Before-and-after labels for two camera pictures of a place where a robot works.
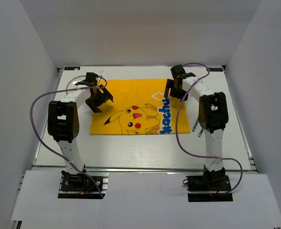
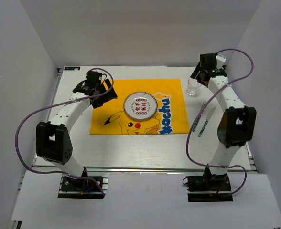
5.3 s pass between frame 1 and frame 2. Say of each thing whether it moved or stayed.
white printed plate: moved
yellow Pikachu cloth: stayed
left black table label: stayed
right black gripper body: moved
